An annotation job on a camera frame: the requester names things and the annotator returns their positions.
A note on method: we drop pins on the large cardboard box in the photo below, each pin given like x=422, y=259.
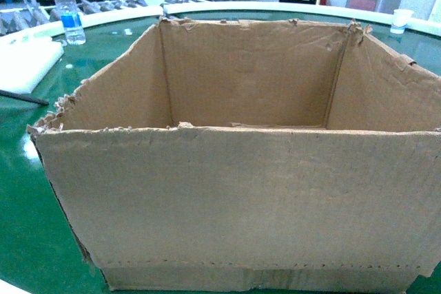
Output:
x=230, y=155

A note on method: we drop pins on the black rod on conveyor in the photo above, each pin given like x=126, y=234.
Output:
x=25, y=98

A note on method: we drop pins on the white conveyor rim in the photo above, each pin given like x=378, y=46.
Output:
x=89, y=20

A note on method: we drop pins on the clear plastic water bottle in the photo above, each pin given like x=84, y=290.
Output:
x=71, y=21

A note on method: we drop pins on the white foam board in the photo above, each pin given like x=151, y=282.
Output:
x=25, y=62

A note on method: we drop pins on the white paper cup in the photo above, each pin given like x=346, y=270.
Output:
x=400, y=20

